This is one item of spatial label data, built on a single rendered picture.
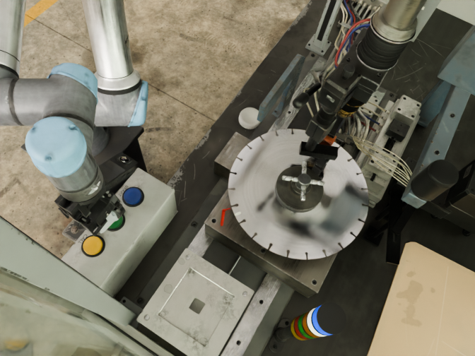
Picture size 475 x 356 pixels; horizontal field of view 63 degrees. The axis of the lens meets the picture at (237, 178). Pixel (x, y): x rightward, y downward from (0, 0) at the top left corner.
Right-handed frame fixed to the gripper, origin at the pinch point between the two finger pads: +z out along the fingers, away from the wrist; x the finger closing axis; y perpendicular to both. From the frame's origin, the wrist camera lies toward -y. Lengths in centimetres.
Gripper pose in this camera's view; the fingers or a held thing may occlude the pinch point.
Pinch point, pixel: (113, 213)
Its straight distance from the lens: 90.1
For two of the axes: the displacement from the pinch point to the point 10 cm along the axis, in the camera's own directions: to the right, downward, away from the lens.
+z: -0.8, 4.3, 9.0
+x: 8.5, 5.0, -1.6
